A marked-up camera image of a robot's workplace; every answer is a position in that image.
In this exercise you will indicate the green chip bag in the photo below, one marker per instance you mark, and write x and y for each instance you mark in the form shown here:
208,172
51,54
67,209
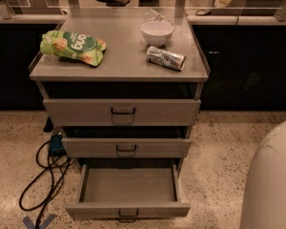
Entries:
74,45

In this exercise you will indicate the grey open bottom drawer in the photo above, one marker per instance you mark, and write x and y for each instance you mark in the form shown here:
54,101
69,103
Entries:
128,189

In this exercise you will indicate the blue power box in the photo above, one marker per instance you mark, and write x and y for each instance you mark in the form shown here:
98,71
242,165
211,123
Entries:
56,147

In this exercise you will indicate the black chair armrest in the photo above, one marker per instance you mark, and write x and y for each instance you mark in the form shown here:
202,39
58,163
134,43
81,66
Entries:
115,3

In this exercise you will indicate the white bowl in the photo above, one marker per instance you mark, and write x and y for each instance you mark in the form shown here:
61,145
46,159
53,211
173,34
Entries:
157,33

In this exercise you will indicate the grey drawer cabinet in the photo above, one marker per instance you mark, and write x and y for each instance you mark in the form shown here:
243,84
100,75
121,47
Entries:
125,73

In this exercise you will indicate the silver crushed can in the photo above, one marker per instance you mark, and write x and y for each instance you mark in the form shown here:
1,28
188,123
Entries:
170,60

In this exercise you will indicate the clear plastic water bottle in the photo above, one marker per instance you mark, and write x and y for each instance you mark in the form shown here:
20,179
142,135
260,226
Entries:
152,15

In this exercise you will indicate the grey top drawer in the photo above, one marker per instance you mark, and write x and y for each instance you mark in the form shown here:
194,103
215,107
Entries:
122,112

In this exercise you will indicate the grey middle drawer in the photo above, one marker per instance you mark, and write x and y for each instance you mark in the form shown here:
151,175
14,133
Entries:
126,147

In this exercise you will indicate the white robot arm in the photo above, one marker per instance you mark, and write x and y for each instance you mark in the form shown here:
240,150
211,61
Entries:
264,199

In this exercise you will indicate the glass partition with frame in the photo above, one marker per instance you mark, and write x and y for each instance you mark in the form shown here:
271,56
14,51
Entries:
238,12

